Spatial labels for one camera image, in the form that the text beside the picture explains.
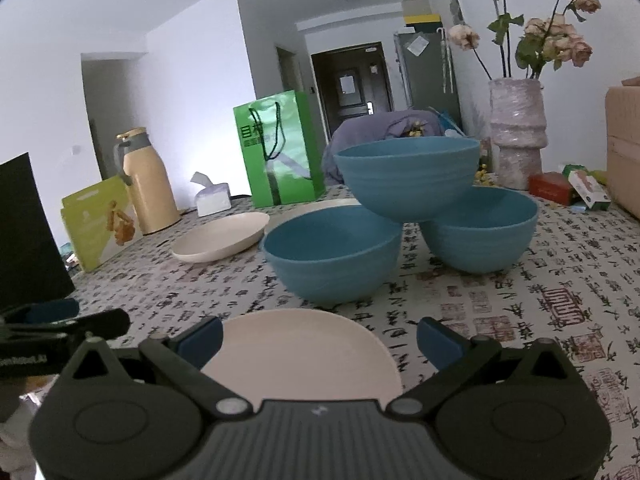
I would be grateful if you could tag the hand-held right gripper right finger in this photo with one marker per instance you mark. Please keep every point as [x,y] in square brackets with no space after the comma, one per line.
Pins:
[435,345]

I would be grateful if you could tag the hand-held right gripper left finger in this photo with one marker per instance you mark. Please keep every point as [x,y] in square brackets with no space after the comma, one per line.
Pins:
[202,342]

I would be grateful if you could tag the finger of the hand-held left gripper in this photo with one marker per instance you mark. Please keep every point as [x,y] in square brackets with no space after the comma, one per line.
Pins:
[50,310]
[100,322]

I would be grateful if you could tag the cream round plate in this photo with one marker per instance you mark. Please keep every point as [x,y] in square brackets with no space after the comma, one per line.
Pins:
[310,208]
[220,242]
[300,355]

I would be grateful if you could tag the blue plastic bowl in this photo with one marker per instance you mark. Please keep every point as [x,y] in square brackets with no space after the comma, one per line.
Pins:
[332,265]
[480,237]
[407,185]

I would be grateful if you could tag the black paper bag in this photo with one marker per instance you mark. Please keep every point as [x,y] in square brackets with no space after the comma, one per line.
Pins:
[30,235]

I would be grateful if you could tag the yellow-green snack box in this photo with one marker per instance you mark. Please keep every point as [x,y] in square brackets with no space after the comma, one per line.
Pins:
[95,225]

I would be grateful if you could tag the white tissue box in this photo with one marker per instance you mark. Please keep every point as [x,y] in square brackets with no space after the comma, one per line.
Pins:
[215,202]

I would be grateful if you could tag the beige thermos jug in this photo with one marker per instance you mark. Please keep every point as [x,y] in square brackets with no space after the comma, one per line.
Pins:
[150,190]

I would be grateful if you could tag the yellow flower branches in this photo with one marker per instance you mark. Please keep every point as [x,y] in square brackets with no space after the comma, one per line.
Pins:
[482,175]

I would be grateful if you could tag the small red box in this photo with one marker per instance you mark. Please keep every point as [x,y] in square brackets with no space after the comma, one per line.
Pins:
[550,187]

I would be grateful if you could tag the green paper bag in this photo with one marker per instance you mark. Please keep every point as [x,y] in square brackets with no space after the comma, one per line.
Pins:
[295,160]

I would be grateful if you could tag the green and white packet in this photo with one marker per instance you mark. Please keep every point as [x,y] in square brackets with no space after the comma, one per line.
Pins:
[590,190]

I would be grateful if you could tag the grey-pink ribbed vase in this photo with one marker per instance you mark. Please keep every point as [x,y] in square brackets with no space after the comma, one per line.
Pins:
[515,135]

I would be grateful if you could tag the blue plastic bag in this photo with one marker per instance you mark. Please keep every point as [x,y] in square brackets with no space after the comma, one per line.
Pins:
[445,120]

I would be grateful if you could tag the purple jacket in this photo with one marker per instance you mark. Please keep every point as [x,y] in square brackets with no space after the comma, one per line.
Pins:
[370,127]

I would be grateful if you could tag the grey refrigerator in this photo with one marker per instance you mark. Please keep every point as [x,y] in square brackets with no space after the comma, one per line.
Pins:
[425,85]

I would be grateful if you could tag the beige padded case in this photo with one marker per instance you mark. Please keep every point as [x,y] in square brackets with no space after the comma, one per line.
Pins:
[625,160]

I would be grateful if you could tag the paper sheet on door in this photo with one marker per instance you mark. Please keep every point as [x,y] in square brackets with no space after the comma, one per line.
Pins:
[348,84]

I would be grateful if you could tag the dark entrance door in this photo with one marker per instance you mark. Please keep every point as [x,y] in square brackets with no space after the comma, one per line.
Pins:
[330,90]

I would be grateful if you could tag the wooden side door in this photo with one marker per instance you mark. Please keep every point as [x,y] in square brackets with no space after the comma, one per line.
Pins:
[287,80]

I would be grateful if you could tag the white umbrella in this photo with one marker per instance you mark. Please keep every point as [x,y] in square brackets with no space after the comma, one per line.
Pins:
[446,60]

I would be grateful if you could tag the paper note on refrigerator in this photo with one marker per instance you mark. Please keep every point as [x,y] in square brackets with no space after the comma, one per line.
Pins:
[417,45]

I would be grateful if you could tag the yellow and black box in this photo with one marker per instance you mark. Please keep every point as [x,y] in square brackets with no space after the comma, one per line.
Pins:
[422,20]

